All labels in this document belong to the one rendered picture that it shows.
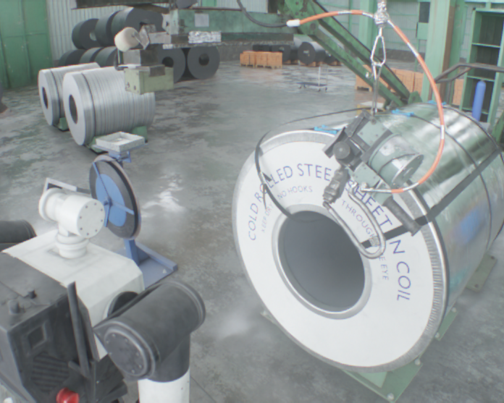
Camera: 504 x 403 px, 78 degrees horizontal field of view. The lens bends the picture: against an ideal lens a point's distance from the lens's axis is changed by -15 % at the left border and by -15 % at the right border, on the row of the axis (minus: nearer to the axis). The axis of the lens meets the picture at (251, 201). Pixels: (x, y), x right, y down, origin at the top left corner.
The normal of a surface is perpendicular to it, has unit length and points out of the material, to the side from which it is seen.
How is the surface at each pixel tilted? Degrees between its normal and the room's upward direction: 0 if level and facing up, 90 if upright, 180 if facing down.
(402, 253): 90
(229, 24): 90
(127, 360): 81
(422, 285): 90
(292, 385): 0
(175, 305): 38
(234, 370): 0
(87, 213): 93
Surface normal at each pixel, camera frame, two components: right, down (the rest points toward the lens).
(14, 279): 0.11, -0.94
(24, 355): 0.91, 0.22
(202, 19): 0.68, 0.32
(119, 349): -0.39, 0.26
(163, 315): 0.60, -0.66
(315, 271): 0.36, -0.60
